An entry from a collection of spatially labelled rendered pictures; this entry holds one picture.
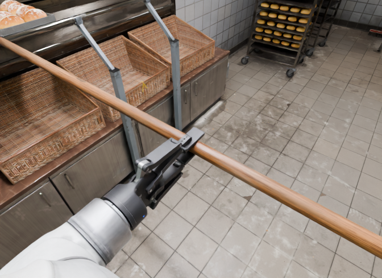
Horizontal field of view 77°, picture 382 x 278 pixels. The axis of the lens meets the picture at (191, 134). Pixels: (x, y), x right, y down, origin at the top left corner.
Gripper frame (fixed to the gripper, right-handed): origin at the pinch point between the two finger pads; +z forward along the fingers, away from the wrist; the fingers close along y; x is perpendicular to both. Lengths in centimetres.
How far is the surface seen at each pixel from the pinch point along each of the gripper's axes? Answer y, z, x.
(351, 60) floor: 116, 360, 12
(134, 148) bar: 81, 38, -76
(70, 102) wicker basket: 59, 29, -123
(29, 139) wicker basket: 60, -5, -112
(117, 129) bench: 63, 33, -81
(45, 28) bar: 3, 22, -99
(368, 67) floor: 116, 353, 35
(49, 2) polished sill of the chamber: 3, 45, -136
